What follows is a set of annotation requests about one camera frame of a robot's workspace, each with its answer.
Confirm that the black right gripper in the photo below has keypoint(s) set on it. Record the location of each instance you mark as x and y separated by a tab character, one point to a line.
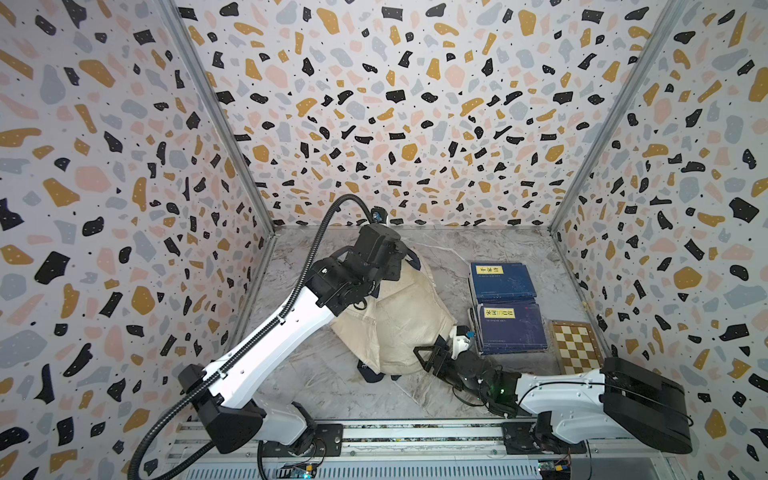
439	352

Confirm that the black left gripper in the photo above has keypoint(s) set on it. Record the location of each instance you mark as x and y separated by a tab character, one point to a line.
396	265

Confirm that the beige canvas floral tote bag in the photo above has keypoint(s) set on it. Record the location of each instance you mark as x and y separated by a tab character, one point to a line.
407	313

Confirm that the dark blue thin book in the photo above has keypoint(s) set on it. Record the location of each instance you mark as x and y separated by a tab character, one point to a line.
508	328
497	282

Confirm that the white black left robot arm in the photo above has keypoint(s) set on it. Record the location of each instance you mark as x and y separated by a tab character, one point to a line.
224	393

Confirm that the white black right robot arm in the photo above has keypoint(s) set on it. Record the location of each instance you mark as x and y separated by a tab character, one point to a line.
618	400

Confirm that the wooden chessboard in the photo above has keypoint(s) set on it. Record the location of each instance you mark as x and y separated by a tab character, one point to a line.
576	347

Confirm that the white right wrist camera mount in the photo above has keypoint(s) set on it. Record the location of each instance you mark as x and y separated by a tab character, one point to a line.
461	339

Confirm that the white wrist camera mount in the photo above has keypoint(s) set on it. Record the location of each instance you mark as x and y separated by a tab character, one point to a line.
461	339
378	215

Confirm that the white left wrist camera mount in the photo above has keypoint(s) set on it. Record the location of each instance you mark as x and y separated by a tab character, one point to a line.
378	215

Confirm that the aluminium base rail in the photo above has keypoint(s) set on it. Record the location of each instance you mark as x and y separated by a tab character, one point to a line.
474	448

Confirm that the aluminium corner frame post left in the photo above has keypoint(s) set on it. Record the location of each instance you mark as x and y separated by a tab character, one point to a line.
169	13

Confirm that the aluminium corner frame post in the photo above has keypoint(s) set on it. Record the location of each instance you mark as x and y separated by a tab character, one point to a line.
169	13
669	16

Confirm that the aluminium corner frame post right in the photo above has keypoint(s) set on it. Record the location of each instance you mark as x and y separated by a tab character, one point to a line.
669	16

